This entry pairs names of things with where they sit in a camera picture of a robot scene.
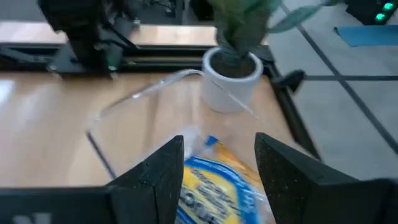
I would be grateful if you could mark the blue floor mat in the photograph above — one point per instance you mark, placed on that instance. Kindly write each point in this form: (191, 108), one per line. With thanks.
(367, 35)

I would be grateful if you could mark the green leafy plant white pot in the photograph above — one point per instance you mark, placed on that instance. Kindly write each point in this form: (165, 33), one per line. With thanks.
(231, 90)

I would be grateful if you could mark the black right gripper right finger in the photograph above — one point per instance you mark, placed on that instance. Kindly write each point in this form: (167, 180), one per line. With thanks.
(295, 193)

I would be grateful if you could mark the blue Maruchan ramen packet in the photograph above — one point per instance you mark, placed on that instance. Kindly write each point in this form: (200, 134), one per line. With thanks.
(211, 193)

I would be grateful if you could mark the black device green lights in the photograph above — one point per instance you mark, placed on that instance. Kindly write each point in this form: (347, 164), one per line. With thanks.
(363, 12)

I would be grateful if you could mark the clear plastic bin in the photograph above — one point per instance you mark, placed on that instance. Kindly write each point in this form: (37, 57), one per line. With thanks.
(140, 133)

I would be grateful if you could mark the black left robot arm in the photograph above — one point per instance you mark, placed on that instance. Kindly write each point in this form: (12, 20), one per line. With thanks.
(87, 31)

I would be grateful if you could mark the black corner bracket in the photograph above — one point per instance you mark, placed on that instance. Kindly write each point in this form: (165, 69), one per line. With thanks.
(292, 79)

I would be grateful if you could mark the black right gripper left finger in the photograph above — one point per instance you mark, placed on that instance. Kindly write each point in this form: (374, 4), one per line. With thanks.
(146, 196)

